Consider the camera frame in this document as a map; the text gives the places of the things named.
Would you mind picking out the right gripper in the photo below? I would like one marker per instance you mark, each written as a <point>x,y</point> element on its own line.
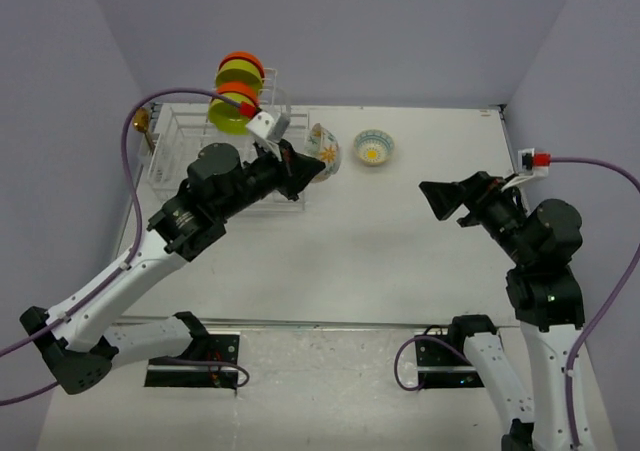
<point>476,193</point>

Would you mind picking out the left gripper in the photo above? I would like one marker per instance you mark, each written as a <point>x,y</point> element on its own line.
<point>304,168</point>

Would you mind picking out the white floral patterned bowl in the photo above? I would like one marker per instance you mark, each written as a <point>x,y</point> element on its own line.
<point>321,144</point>

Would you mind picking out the blue yellow patterned bowl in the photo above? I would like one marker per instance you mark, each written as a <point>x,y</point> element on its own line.
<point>373,147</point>

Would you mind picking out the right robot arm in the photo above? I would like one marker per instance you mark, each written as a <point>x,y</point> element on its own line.
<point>548,305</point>

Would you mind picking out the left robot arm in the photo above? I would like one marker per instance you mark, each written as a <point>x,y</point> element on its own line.
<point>79,340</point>

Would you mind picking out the front green bowl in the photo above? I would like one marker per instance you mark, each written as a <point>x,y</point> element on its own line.
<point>227,118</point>

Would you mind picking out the green bowl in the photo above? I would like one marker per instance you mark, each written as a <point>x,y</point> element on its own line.
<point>243,71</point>
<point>227,118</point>

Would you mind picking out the front orange bowl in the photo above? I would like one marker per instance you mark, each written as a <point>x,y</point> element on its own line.
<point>238,92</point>

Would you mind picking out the orange bowl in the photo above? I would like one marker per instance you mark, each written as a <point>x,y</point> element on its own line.
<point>238,92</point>
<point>245,56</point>

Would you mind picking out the rear green bowl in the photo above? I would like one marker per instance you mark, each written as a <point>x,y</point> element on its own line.
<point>243,71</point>

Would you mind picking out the rear orange bowl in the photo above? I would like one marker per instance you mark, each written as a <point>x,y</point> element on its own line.
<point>245,56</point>

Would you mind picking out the brass wooden utensil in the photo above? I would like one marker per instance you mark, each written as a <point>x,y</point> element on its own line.
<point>141,123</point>

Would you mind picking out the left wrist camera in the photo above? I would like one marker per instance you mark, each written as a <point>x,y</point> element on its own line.
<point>268,130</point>

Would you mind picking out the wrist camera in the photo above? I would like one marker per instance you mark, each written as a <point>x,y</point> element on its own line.
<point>268,130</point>
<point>532,165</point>

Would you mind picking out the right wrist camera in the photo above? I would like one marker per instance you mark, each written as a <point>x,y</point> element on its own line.
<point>532,165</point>

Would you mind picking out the white wire dish rack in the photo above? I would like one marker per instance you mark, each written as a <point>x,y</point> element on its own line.
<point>192,150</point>

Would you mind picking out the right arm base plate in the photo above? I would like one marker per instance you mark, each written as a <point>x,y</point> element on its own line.
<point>439,368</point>

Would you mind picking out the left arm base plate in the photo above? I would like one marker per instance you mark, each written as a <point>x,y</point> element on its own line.
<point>216,347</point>

